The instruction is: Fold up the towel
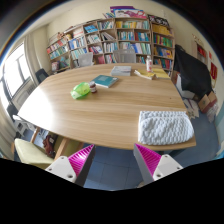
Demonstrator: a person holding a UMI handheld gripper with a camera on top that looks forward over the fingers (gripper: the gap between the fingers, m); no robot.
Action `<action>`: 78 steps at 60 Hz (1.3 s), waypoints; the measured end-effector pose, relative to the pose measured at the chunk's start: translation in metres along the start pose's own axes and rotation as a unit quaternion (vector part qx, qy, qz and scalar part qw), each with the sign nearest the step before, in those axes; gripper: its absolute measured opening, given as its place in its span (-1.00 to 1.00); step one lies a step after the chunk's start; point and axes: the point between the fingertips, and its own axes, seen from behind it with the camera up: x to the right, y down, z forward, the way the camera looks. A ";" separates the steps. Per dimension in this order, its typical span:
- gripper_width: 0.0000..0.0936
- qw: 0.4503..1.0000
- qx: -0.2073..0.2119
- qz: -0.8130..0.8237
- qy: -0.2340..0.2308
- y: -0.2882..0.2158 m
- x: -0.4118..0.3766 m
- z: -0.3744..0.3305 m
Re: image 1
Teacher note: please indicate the black office chair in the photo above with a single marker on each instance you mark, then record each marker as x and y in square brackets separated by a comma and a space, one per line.
[41, 75]

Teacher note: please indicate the grey chair left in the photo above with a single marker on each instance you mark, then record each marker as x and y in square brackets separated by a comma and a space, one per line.
[85, 59]

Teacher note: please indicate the white plastic bottle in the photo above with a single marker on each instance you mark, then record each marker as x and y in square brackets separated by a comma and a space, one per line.
[149, 64]

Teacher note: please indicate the small dark jar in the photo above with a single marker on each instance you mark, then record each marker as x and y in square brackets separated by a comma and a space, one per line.
[92, 86]

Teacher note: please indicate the cardboard box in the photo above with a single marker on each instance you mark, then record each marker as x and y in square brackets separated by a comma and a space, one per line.
[207, 102]

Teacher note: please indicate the black draped cloth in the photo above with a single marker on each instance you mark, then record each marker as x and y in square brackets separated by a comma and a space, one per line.
[195, 76]

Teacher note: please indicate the yellow paper sheet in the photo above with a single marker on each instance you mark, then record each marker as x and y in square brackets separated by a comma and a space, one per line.
[160, 73]

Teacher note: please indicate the white knitted folded towel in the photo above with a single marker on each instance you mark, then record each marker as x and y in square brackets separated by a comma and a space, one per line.
[164, 127]

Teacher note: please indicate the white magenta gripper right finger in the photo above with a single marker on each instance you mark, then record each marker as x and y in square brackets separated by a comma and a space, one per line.
[152, 165]

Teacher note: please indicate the yellow book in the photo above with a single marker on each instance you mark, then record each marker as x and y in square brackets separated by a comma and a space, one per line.
[149, 76]

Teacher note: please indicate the green plastic bag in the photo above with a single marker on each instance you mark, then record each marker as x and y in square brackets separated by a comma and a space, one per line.
[80, 90]

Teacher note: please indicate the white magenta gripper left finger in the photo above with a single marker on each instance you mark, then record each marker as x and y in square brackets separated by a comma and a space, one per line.
[74, 168]

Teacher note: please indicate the yellow-green upholstered chair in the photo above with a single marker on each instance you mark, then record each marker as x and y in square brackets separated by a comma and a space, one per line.
[31, 154]

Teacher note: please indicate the window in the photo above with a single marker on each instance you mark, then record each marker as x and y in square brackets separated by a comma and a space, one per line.
[16, 70]

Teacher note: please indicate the wooden bookshelf with books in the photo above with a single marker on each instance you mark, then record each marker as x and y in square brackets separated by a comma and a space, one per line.
[145, 36]

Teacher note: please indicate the grey chair right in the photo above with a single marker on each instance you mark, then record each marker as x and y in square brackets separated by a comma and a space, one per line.
[125, 56]

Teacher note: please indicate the grey chair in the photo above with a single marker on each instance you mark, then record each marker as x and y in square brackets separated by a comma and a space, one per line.
[125, 56]
[85, 59]

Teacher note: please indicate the teal book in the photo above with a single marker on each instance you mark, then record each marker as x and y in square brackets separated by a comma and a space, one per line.
[105, 81]

